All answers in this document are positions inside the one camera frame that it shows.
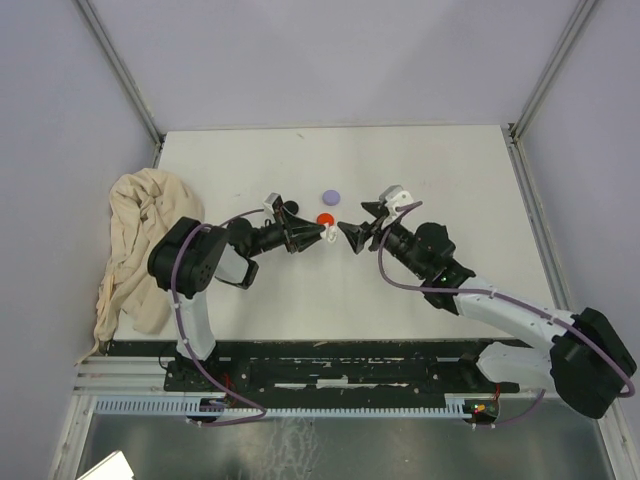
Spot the white paper sheet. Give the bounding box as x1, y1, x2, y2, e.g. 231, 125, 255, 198
78, 451, 135, 480

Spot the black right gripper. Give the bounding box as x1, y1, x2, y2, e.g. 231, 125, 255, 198
337, 200, 428, 278

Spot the aluminium corner post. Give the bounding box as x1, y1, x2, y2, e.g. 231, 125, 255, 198
72, 0, 165, 152
509, 0, 602, 143

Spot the black earbud charging case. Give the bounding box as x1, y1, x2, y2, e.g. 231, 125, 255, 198
283, 200, 299, 215

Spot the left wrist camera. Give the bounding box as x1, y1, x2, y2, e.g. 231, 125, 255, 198
263, 192, 284, 215

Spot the right aluminium corner post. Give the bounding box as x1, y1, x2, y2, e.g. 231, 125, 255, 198
509, 0, 602, 143

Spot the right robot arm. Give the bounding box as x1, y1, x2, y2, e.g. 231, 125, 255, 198
337, 202, 637, 419

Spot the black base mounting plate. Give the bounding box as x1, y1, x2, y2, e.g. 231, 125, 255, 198
163, 360, 519, 407

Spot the left aluminium corner post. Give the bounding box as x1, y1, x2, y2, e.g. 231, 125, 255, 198
72, 0, 165, 152

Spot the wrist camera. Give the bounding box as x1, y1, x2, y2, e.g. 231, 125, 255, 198
263, 192, 284, 215
379, 185, 414, 216

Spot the aluminium frame rail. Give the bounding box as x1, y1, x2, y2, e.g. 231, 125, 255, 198
73, 355, 612, 396

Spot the cream crumpled cloth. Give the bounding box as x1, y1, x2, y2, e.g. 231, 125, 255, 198
90, 168, 204, 353

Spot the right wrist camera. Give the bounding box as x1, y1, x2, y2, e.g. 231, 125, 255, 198
379, 185, 414, 216

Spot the purple earbud charging case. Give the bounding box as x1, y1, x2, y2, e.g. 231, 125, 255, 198
322, 190, 341, 206

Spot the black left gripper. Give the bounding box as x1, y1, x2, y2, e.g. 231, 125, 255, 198
247, 206, 327, 257

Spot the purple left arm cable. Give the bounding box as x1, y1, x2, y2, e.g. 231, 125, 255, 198
169, 209, 269, 427

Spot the orange earbud charging case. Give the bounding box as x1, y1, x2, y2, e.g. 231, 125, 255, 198
316, 212, 335, 226

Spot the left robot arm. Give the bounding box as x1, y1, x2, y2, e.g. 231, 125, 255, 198
147, 206, 327, 390

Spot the white slotted cable duct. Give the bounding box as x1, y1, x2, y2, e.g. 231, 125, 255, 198
93, 395, 490, 420

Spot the white earbud charging case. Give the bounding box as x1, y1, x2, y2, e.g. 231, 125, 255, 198
321, 223, 338, 244

